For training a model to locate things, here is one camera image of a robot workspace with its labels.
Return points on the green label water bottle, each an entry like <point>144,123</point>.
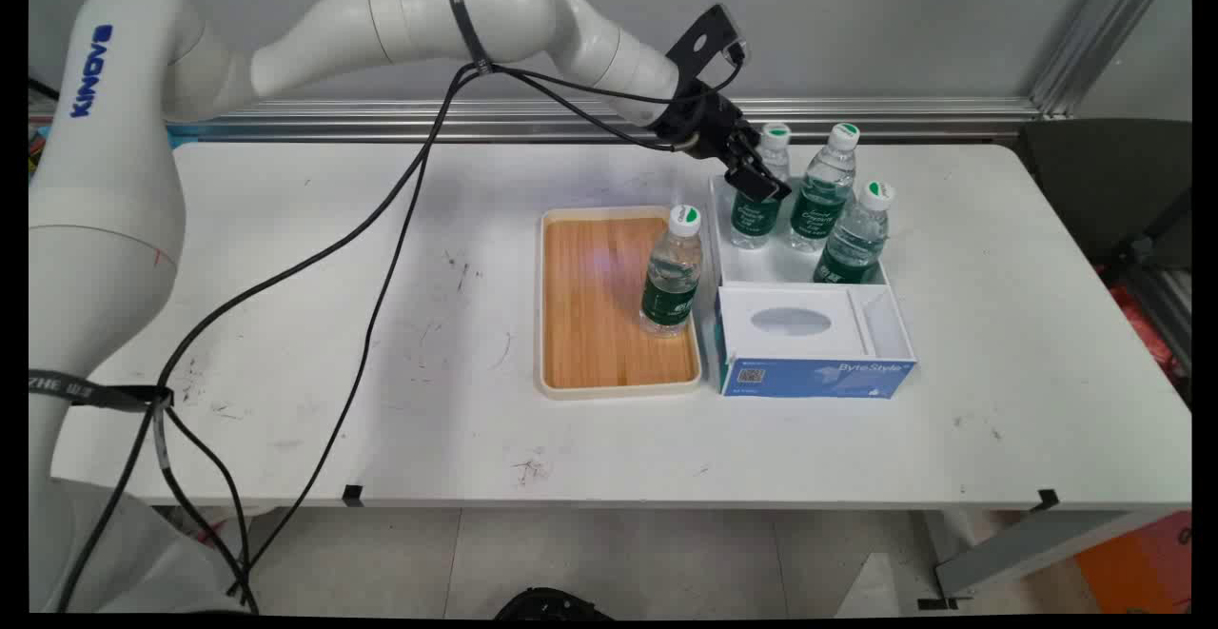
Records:
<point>754,220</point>
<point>852,244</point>
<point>671,277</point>
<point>820,201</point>

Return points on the red bag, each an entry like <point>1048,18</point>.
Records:
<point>1142,324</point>

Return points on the white and blue cardboard box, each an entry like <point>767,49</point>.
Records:
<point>809,377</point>

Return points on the wooden tray with cream rim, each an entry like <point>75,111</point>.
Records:
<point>595,315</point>

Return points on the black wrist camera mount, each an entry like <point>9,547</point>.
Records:
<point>706,39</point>

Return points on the aluminium frame post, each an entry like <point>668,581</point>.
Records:
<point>1094,49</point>

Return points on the white table leg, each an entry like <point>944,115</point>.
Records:
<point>1028,548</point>

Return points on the blue bubble mat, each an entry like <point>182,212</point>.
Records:
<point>183,136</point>

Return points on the black object on floor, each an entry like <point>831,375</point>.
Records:
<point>547,605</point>

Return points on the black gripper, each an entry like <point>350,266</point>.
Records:
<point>709,120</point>

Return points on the orange box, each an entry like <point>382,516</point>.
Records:
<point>1142,567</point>

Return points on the horizontal aluminium frame rail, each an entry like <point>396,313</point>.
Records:
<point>761,120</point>

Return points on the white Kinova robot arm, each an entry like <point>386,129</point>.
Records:
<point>105,182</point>

